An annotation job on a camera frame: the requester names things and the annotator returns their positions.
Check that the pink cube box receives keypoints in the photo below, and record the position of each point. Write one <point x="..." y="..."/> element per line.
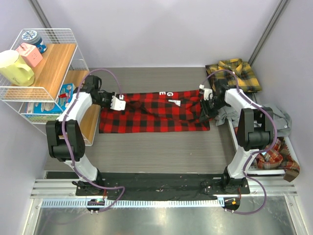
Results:
<point x="30" y="54"/>

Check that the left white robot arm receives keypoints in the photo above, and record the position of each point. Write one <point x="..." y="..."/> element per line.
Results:
<point x="64" y="136"/>

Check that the yellow mug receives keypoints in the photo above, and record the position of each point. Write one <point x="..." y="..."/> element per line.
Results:
<point x="15" y="69"/>

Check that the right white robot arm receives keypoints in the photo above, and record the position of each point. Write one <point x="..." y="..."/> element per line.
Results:
<point x="256" y="131"/>

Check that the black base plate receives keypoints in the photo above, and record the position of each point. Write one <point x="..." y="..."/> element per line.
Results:
<point x="163" y="187"/>

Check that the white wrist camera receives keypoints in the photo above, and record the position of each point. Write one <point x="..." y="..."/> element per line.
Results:
<point x="206" y="92"/>
<point x="118" y="103"/>

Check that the white wire shelf rack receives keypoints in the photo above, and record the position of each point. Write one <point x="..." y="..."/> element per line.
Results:
<point x="62" y="63"/>

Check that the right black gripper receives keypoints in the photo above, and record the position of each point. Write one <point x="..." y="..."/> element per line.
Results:
<point x="206" y="114"/>

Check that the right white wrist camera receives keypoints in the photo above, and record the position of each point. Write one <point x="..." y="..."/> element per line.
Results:
<point x="206" y="92"/>

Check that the red black plaid shirt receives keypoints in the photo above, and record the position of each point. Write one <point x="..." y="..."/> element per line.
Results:
<point x="155" y="112"/>

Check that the orange plaid shirt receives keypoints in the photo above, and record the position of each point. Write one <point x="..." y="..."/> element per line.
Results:
<point x="279" y="157"/>

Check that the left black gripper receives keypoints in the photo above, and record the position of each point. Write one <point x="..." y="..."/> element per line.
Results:
<point x="110" y="95"/>

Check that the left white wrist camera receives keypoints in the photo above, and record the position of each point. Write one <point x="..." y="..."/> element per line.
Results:
<point x="118" y="103"/>

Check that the blue round tin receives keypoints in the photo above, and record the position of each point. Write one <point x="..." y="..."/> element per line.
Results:
<point x="33" y="37"/>

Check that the blue product box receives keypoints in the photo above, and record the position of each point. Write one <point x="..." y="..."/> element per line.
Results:
<point x="63" y="99"/>

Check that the grey long sleeve shirt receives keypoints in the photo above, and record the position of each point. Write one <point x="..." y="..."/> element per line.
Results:
<point x="282" y="119"/>

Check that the white laundry basket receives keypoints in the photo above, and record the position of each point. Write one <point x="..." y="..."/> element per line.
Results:
<point x="253" y="170"/>

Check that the yellow plaid folded shirt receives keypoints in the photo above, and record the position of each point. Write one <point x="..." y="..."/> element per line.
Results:
<point x="247" y="79"/>

